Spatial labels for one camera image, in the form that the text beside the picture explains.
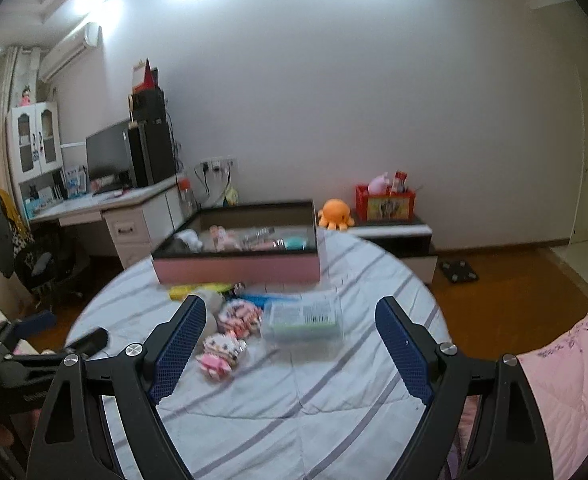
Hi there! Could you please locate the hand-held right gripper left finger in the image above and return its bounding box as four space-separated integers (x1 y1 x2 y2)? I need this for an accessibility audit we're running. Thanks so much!
26 294 208 480

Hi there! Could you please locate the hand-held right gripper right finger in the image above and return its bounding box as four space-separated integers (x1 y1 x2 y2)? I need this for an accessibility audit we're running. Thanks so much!
375 296 555 480

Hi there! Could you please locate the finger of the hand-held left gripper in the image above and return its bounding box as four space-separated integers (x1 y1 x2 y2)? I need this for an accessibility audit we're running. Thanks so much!
4 327 109 363
0 310 57 346

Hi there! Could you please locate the pink white brick figure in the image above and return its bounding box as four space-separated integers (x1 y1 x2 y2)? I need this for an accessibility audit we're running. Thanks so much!
195 332 249 378
217 297 265 338

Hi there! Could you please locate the beige egg-shaped toy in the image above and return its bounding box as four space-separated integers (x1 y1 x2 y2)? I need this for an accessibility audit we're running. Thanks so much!
201 290 225 321

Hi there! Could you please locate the pink storage box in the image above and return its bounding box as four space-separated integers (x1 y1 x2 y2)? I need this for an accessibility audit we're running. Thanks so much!
152 200 321 286

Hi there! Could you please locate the clear plastic box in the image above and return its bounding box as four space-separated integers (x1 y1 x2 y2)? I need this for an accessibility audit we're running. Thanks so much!
260 290 345 343

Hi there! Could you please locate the small white gadget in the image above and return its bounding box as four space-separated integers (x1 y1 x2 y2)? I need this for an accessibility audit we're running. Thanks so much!
174 229 203 252

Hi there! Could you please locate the pink piglet figure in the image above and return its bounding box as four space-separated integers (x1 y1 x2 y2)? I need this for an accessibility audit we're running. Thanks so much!
209 225 239 250

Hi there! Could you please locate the yellow highlighter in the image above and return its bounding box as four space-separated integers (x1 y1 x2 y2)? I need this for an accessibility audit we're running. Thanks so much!
169 282 232 301

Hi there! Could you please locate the black white low cabinet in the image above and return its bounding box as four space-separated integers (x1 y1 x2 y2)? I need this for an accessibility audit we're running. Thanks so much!
319 212 439 286

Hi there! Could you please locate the blue highlighter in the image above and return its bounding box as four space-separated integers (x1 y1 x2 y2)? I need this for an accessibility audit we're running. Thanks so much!
244 292 299 308

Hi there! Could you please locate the black bathroom scale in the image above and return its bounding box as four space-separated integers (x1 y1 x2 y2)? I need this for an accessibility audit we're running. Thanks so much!
439 259 480 285

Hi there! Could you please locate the yellow black printed garment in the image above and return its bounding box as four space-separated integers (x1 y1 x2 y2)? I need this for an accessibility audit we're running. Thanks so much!
0 189 37 281

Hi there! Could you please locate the white desk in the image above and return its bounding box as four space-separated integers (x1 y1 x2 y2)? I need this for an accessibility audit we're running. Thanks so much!
26 175 197 271

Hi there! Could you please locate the red storage crate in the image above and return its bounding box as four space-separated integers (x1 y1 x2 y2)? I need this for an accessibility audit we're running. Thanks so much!
355 184 415 222

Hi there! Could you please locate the blue white packet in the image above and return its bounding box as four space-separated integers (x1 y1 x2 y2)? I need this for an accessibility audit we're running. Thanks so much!
66 166 88 195

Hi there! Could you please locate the red capped bottle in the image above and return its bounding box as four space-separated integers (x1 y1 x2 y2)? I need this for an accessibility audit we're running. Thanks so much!
181 177 197 213

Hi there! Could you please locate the orange octopus plush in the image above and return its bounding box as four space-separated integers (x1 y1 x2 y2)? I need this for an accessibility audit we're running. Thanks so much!
318 199 355 231

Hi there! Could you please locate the pink quilt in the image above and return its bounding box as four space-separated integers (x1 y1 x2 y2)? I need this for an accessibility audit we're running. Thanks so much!
454 292 588 480

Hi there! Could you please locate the pink plush toy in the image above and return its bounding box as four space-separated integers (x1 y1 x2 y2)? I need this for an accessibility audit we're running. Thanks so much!
368 171 392 195

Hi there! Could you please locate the black computer monitor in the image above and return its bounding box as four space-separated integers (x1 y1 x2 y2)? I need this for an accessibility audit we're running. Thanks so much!
85 120 137 191

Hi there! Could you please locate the black computer tower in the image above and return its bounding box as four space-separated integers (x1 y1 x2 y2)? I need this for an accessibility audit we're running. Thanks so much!
126 121 176 187

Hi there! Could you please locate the white hutch cabinet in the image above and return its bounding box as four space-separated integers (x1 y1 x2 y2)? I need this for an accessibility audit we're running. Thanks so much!
6 101 89 218

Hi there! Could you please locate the black speaker box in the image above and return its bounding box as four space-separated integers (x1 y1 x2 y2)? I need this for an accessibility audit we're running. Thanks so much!
131 87 167 123

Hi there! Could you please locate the white door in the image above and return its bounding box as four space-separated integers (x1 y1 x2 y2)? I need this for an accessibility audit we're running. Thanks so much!
571 72 588 247

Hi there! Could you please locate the red white box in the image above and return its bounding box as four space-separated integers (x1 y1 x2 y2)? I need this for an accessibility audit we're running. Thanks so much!
132 59 161 93

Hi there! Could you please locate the white air conditioner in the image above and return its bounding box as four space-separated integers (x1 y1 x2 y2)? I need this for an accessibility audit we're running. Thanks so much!
38 21 102 81

